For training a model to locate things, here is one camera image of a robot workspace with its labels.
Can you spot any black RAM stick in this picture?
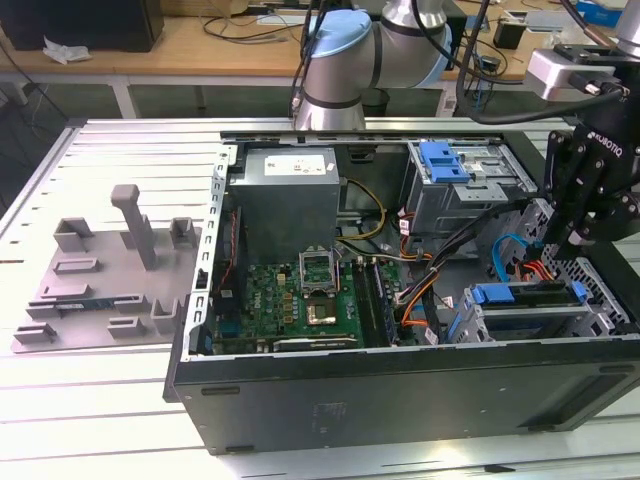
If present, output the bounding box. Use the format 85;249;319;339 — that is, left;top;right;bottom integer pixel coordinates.
370;257;404;344

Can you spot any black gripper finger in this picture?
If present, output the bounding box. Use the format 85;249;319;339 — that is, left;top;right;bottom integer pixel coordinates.
569;189;640;246
542;129;609;260

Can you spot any blue plastic drive latch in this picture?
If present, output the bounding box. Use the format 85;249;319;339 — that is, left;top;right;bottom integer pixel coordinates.
419;142;472;184

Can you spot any metal socket cover frame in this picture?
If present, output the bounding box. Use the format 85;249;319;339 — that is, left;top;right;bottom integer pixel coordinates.
298;247;337;297

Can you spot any CPU socket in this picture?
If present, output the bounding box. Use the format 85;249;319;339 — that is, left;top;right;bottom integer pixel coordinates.
302;294;340;329

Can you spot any crumpled white plastic wrap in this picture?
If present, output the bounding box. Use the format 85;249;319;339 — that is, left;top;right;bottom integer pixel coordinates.
42;34;94;66

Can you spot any black case fan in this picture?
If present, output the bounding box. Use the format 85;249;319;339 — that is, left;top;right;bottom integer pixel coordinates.
214;207;249;306

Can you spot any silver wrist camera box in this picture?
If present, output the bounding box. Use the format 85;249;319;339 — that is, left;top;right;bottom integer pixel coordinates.
522;43;631;104

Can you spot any multicoloured wire bundle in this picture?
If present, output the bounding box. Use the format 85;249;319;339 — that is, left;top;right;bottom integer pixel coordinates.
394;267;441;331

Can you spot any green RAM stick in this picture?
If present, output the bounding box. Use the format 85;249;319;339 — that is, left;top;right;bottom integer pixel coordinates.
355;257;389;347

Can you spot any black hanging cable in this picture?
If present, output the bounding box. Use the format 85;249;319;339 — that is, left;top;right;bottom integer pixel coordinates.
288;0;326;119

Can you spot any blue cardboard box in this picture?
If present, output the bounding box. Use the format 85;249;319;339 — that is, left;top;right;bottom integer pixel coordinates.
573;0;626;24

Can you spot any green motherboard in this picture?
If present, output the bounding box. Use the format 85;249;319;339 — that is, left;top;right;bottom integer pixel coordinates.
212;257;416;354

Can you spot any yellow wire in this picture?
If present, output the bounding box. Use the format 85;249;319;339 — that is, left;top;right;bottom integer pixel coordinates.
337;178;389;251

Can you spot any black graphics card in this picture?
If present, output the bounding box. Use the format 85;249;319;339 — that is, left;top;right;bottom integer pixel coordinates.
259;334;361;354

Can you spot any black open PC case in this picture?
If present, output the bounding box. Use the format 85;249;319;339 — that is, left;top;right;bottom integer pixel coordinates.
162;129;640;456

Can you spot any grey parts rack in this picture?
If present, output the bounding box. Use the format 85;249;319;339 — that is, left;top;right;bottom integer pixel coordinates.
10;183;204;355

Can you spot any small black container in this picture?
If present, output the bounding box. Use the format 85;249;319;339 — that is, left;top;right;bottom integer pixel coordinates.
493;17;529;50

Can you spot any orange power wire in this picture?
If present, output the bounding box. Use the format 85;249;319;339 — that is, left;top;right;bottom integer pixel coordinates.
517;258;557;284

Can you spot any black sleeved wire bundle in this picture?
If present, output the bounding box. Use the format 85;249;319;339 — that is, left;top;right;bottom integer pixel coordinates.
422;196;544;346

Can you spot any silver disk bay cage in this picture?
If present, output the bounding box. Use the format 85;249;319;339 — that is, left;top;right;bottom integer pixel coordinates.
447;282;629;346

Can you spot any hard disk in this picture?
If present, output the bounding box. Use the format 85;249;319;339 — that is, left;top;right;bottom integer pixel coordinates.
447;280;587;346

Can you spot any blue data wire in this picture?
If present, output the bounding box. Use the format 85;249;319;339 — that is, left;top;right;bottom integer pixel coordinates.
492;232;544;284

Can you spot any black computer tower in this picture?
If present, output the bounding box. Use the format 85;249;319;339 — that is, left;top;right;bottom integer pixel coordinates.
0;0;165;54

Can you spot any grey power supply unit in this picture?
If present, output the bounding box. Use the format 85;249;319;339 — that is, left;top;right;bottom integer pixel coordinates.
227;147;341;254

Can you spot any silver optical drive cage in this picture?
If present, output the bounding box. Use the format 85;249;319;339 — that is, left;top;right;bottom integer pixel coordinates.
402;141;546;236

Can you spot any wooden desk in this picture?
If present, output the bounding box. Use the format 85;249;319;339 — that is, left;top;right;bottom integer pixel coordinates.
0;0;640;119

